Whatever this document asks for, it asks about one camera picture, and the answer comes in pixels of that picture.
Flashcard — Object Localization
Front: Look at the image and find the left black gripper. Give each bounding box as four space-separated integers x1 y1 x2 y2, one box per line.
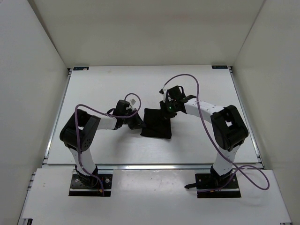
122 108 146 130

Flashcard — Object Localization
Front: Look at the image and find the black skirt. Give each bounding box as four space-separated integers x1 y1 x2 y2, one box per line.
141 108 172 139

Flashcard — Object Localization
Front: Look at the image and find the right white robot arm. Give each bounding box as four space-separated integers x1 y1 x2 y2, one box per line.
159 86 248 189

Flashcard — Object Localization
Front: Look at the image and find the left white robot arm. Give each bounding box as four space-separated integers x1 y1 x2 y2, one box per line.
60 100 146 190

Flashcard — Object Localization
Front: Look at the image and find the right blue corner label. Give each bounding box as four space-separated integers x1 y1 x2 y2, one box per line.
211 65 228 69

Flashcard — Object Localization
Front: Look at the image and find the blue corner label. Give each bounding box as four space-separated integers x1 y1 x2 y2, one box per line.
211 65 228 69
73 67 89 71

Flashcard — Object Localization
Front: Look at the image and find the left blue corner label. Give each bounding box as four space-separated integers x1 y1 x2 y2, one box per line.
73 67 89 71

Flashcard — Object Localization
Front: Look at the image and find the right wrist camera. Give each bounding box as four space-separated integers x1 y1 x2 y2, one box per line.
159 87 169 103

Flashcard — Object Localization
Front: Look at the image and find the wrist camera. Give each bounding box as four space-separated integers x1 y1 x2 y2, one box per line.
128 99 136 111
159 87 169 103

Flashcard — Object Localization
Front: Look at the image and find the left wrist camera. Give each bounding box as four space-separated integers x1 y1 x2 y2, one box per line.
128 99 136 111

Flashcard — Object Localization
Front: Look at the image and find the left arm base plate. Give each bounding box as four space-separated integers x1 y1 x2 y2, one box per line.
68 170 113 197

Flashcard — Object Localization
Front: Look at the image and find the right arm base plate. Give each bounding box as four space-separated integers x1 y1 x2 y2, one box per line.
184 168 241 198

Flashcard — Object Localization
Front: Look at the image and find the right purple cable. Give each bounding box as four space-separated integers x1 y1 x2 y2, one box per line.
161 74 270 193

